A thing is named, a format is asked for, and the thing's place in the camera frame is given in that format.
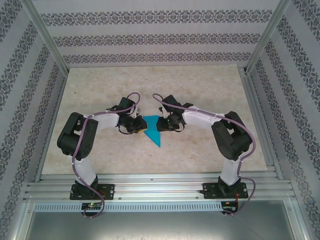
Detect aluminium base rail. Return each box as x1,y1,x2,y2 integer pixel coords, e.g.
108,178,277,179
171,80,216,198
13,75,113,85
23,173,297,202

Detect aluminium frame post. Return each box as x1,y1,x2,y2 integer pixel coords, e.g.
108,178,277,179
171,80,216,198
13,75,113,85
21,0,70,76
244,0,293,76

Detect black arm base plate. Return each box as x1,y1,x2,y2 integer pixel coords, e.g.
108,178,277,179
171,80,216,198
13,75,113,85
70,183,115,201
202,182,248,200

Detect blue cloth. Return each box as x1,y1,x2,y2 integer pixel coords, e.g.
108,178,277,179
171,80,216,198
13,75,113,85
142,114,163,149

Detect grey metal sheet panel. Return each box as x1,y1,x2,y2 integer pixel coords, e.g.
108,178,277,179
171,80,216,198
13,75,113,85
24,211,300,240

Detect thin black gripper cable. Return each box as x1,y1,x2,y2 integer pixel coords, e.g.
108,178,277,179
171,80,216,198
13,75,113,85
117,124,131,135
172,122,186,133

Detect slotted cable duct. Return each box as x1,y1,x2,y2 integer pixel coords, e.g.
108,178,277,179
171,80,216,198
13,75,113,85
33,201,238,213

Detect thin black left gripper cable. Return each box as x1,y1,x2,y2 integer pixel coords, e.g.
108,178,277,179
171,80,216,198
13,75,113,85
117,124,131,135

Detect aluminium side rail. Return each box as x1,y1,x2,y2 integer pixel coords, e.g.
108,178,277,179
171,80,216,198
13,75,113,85
238,66,285,181
33,71,70,183

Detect thin black right gripper cable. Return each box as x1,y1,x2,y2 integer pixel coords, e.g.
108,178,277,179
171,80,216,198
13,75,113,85
172,122,186,133

